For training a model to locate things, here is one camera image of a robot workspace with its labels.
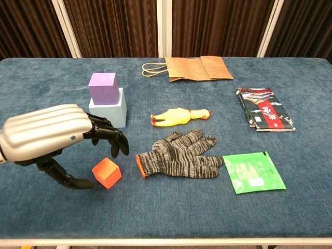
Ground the purple cube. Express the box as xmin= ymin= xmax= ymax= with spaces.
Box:
xmin=88 ymin=72 xmax=119 ymax=106

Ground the brown paper bag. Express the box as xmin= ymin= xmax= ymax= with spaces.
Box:
xmin=141 ymin=56 xmax=234 ymax=83

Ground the green foil packet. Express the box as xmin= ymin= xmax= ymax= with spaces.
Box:
xmin=222 ymin=151 xmax=287 ymax=195

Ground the small orange yellow cube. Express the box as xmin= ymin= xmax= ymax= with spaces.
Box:
xmin=91 ymin=157 xmax=122 ymax=190

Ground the white table frame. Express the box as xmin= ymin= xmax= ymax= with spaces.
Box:
xmin=0 ymin=237 xmax=332 ymax=249

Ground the large light blue cube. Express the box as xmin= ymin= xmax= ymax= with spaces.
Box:
xmin=88 ymin=87 xmax=128 ymax=129

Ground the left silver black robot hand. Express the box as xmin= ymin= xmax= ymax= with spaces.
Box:
xmin=0 ymin=103 xmax=130 ymax=190

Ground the grey striped knit glove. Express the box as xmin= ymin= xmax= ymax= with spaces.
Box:
xmin=135 ymin=129 xmax=225 ymax=180

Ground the blue carpet table cover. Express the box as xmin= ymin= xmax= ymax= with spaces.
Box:
xmin=0 ymin=57 xmax=332 ymax=239

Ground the brown curtain divider panel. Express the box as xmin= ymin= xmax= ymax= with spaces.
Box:
xmin=0 ymin=0 xmax=82 ymax=60
xmin=264 ymin=0 xmax=332 ymax=59
xmin=164 ymin=0 xmax=285 ymax=59
xmin=63 ymin=0 xmax=165 ymax=59

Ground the dark red printed box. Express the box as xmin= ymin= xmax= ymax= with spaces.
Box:
xmin=236 ymin=87 xmax=297 ymax=132

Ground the yellow rubber chicken toy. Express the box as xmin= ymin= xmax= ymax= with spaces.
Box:
xmin=150 ymin=108 xmax=213 ymax=128

